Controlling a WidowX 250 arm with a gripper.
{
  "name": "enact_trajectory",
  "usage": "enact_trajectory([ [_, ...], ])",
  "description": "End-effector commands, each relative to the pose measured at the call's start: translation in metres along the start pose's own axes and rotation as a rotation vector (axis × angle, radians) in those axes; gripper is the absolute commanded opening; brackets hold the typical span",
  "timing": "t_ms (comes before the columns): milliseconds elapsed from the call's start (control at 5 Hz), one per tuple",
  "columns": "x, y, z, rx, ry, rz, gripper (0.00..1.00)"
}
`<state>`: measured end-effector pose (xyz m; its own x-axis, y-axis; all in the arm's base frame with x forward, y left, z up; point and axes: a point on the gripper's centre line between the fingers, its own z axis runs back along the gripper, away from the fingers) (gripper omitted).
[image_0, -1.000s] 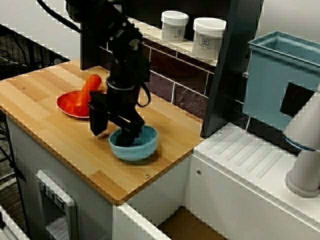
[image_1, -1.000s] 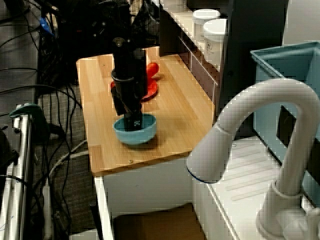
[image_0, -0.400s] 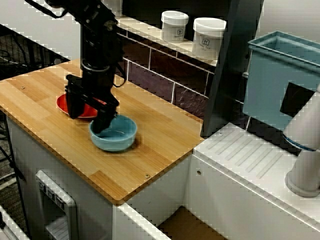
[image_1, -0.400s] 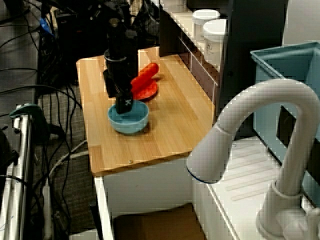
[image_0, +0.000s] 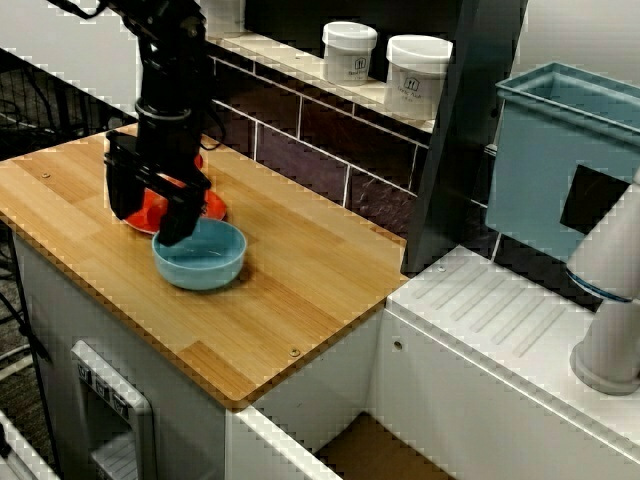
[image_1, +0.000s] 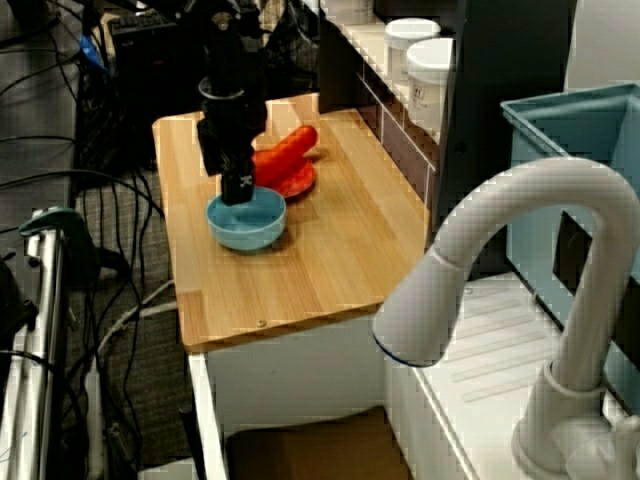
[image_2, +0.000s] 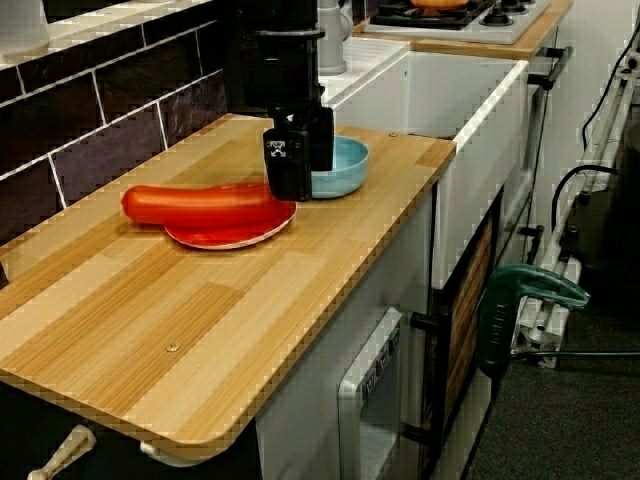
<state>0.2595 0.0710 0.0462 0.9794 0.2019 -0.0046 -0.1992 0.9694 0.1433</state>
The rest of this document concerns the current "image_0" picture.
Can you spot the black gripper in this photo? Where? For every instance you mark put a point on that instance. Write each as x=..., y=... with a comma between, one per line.
x=165, y=150

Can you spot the red toy sausage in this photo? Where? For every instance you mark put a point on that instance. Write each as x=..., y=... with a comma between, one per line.
x=152, y=205

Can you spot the light blue bowl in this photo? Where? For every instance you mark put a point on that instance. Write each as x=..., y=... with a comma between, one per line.
x=200, y=270

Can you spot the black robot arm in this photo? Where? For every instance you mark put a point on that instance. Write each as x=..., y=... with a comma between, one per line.
x=170, y=60

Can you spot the red round plate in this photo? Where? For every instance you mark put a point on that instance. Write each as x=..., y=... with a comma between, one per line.
x=216, y=207

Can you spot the white toy kitchen cabinet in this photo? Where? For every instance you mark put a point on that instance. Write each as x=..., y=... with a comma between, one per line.
x=50, y=310

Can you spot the white dishwasher door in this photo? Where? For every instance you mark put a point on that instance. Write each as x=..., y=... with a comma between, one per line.
x=100, y=380

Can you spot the white plastic jar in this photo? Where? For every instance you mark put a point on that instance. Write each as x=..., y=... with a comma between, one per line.
x=227, y=17

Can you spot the white labelled lidded jar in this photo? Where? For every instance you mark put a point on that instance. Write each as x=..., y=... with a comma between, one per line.
x=417, y=75
x=349, y=55

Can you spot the black tiled shelf unit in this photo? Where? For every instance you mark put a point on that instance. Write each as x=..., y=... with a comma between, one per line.
x=465, y=150

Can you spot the white toy sink unit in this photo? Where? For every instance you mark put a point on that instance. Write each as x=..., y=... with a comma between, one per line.
x=450, y=400

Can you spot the blue plastic bin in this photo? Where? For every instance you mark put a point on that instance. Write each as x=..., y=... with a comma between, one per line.
x=530, y=175

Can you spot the black square sticker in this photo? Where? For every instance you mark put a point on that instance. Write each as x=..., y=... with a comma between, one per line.
x=592, y=200

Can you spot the grey toy faucet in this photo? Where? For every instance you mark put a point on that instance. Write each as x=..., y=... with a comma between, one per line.
x=610, y=340

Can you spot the aluminium frame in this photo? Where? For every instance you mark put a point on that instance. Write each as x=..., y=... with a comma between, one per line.
x=15, y=450

